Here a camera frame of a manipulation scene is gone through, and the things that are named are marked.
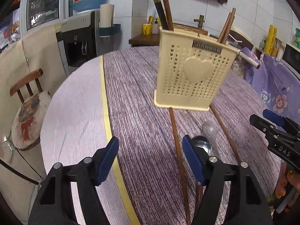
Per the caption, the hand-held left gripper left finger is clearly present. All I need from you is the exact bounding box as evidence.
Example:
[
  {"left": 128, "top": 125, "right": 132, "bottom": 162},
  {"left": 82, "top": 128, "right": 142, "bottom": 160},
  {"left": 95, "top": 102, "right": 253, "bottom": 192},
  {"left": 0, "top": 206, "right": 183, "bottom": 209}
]
[{"left": 28, "top": 136, "right": 119, "bottom": 225}]

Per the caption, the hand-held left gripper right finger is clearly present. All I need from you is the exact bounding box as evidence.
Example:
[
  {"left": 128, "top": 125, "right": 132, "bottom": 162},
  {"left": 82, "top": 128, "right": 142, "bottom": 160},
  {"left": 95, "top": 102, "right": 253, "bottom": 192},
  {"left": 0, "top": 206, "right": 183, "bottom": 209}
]
[{"left": 182, "top": 135, "right": 273, "bottom": 225}]

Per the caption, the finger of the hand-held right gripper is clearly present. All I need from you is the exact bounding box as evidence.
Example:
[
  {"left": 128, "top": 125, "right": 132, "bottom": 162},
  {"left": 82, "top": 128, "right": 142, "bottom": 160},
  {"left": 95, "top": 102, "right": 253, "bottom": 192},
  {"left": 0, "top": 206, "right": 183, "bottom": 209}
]
[
  {"left": 262, "top": 109, "right": 300, "bottom": 134},
  {"left": 250, "top": 114, "right": 285, "bottom": 144}
]

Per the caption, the brown wooden chopstick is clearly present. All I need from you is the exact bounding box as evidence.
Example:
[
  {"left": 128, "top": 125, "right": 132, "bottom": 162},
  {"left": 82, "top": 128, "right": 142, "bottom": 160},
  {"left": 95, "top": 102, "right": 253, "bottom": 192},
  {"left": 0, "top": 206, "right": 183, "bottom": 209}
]
[
  {"left": 169, "top": 107, "right": 191, "bottom": 225},
  {"left": 217, "top": 11, "right": 233, "bottom": 44},
  {"left": 221, "top": 7, "right": 236, "bottom": 45},
  {"left": 209, "top": 105, "right": 242, "bottom": 165}
]

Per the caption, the shiny metal spoon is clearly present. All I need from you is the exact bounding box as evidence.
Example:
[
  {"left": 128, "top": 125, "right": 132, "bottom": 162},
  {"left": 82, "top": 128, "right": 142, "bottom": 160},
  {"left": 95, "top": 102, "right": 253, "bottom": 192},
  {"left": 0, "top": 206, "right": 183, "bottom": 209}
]
[{"left": 192, "top": 136, "right": 213, "bottom": 156}]

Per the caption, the dull grey spoon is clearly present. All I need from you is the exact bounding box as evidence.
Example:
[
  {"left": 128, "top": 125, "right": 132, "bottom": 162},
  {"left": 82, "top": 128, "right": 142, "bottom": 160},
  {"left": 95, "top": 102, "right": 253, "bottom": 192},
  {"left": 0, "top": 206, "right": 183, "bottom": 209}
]
[{"left": 202, "top": 120, "right": 220, "bottom": 158}]

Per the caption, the beige plastic utensil holder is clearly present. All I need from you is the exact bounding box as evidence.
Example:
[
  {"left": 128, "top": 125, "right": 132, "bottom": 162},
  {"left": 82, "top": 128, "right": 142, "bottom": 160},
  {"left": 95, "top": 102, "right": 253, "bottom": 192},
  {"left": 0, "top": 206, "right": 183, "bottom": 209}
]
[{"left": 154, "top": 26, "right": 242, "bottom": 111}]

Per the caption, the brown wooden handle ladle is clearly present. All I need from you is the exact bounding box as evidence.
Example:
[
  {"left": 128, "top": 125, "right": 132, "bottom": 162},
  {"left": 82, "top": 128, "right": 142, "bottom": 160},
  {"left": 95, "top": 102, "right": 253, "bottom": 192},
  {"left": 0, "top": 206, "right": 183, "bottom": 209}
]
[{"left": 158, "top": 0, "right": 174, "bottom": 32}]

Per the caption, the black handle ladle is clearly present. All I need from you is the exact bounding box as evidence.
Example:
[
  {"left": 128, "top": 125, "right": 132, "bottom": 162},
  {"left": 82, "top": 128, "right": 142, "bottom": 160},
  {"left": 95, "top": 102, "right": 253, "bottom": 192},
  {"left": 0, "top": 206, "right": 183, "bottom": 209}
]
[{"left": 149, "top": 0, "right": 170, "bottom": 31}]

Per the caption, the person's right hand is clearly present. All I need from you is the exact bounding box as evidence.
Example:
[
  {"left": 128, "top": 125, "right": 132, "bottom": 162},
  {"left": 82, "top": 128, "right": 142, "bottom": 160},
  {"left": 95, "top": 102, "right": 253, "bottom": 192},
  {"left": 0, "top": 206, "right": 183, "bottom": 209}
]
[{"left": 276, "top": 166, "right": 300, "bottom": 199}]

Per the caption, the white microwave oven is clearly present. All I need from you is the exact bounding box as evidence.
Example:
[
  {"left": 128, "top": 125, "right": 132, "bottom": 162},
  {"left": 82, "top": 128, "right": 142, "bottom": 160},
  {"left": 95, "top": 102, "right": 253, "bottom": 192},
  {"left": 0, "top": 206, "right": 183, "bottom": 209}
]
[{"left": 281, "top": 43, "right": 300, "bottom": 76}]

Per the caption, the white pot with glass lid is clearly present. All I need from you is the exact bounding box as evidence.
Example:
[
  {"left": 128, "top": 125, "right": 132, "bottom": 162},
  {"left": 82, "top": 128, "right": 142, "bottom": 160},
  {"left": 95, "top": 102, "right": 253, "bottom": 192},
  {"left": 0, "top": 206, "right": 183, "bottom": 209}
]
[{"left": 210, "top": 34, "right": 260, "bottom": 70}]

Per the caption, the yellow roll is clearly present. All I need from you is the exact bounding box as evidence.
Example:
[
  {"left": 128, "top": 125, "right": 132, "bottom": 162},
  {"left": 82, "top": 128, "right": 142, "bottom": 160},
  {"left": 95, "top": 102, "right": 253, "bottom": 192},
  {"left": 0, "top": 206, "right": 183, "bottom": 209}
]
[{"left": 263, "top": 24, "right": 278, "bottom": 56}]

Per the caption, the white brown rice cooker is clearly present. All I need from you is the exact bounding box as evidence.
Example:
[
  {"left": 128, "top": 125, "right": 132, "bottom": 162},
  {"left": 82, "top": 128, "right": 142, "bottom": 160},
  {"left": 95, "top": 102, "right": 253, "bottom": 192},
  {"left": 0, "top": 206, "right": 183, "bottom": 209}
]
[{"left": 228, "top": 29, "right": 254, "bottom": 51}]

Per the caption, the cat print cushion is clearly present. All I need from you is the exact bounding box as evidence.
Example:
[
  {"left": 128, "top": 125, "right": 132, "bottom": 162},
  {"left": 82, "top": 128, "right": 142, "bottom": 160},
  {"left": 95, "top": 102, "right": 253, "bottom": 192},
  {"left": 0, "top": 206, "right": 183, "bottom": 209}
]
[{"left": 11, "top": 91, "right": 51, "bottom": 151}]

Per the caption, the small wooden chair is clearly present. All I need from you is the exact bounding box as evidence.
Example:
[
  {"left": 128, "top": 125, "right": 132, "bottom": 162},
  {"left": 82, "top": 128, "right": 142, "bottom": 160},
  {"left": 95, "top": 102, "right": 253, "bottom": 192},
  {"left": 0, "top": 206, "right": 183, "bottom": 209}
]
[{"left": 10, "top": 68, "right": 52, "bottom": 151}]

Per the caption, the brass faucet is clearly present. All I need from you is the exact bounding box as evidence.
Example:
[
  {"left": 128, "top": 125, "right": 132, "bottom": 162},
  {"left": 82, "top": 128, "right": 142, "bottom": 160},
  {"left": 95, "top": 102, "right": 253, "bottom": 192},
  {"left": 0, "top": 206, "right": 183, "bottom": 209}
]
[{"left": 193, "top": 15, "right": 205, "bottom": 30}]

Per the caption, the textured brown basin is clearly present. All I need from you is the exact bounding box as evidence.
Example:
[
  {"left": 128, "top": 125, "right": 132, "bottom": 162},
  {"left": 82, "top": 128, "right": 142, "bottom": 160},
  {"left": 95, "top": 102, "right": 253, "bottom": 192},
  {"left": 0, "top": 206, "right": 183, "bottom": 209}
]
[{"left": 173, "top": 23, "right": 209, "bottom": 36}]

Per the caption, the grey water dispenser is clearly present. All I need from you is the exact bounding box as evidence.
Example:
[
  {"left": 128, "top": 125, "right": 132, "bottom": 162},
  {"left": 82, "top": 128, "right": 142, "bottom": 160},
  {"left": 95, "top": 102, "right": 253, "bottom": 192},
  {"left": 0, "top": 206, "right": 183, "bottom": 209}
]
[{"left": 60, "top": 10, "right": 99, "bottom": 74}]

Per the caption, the dark wooden counter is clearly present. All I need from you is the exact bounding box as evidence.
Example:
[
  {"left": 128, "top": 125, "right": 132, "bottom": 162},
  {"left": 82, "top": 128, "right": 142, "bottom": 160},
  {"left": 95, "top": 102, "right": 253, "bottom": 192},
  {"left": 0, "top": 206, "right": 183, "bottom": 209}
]
[{"left": 129, "top": 33, "right": 163, "bottom": 47}]

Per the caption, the blue cup holder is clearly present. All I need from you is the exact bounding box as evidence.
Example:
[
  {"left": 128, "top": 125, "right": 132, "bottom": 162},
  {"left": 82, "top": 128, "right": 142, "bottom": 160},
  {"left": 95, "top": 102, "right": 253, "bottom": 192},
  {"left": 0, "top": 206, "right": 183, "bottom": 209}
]
[{"left": 98, "top": 24, "right": 121, "bottom": 38}]

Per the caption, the beige cloth cover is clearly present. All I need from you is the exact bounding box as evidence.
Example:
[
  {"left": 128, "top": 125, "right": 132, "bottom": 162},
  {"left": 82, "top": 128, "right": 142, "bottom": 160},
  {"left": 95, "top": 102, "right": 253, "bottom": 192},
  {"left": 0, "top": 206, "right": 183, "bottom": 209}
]
[{"left": 0, "top": 24, "right": 69, "bottom": 193}]

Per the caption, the yellow mug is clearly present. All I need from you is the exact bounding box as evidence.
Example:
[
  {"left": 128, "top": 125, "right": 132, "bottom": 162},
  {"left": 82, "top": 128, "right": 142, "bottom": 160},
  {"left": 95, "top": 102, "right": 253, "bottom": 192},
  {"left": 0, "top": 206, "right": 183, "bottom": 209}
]
[{"left": 143, "top": 23, "right": 154, "bottom": 36}]

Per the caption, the white paper cup stack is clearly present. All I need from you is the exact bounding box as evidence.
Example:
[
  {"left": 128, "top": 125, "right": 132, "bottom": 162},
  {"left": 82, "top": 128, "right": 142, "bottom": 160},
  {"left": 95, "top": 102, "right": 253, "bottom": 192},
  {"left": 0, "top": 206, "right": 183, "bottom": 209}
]
[{"left": 99, "top": 4, "right": 115, "bottom": 29}]

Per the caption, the white framed window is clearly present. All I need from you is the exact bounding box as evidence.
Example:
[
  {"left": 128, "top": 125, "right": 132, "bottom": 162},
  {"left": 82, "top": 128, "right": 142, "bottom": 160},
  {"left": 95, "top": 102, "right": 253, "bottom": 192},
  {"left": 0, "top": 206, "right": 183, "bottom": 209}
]
[{"left": 0, "top": 0, "right": 66, "bottom": 53}]

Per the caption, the black cable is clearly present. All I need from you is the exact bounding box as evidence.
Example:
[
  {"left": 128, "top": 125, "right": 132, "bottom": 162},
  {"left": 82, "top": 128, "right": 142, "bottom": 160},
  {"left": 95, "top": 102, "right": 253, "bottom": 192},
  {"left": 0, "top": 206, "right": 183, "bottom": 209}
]
[{"left": 0, "top": 135, "right": 43, "bottom": 186}]

